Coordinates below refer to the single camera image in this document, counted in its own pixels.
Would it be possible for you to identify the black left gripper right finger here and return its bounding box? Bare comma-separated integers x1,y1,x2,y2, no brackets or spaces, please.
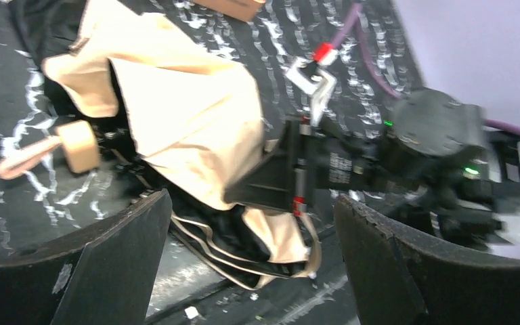
334,195,520,324

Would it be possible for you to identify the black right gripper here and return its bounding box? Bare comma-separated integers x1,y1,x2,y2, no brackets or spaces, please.
223,117,328,215

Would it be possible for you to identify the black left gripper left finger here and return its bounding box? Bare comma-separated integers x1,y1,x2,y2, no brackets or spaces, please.
0,190,172,324

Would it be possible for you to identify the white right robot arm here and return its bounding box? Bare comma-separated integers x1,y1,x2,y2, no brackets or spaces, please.
223,88,520,240

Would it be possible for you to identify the orange plastic desk organizer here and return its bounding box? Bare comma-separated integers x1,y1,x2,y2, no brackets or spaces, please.
192,0,266,22

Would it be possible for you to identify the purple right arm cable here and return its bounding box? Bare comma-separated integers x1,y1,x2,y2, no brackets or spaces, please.
329,0,520,144

